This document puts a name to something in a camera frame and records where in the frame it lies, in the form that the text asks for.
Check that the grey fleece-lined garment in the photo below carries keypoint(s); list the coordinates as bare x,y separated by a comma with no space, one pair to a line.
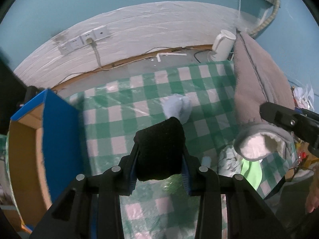
259,80

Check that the white foam cylinder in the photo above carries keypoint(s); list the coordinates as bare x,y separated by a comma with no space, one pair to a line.
206,161

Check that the blue cardboard storage box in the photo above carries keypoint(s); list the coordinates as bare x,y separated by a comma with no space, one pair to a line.
44,154

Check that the grey patterned cloth bundle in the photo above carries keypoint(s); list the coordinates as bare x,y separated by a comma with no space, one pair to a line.
230,162

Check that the person's right hand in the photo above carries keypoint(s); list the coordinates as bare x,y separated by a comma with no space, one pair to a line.
312,200

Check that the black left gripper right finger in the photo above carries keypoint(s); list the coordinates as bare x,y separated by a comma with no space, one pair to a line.
247,213

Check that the white plastic bag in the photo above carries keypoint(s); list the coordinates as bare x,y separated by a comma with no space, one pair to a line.
304,97

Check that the black soft cloth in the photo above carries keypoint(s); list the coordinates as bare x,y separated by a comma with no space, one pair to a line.
160,150

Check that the light green cloth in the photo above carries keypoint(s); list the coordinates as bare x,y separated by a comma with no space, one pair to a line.
252,171

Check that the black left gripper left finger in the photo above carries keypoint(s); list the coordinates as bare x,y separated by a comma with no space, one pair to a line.
70,215

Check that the green checkered tablecloth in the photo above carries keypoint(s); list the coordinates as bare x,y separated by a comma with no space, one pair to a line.
115,111

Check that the white wall socket strip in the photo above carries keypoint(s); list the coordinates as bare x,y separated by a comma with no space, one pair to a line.
84,39

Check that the light blue knitted sock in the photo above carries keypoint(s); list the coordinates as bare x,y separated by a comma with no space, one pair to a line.
177,106

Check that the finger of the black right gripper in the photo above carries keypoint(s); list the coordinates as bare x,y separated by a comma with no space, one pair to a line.
281,116

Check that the white electric kettle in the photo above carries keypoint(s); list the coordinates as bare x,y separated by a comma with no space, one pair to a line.
222,46

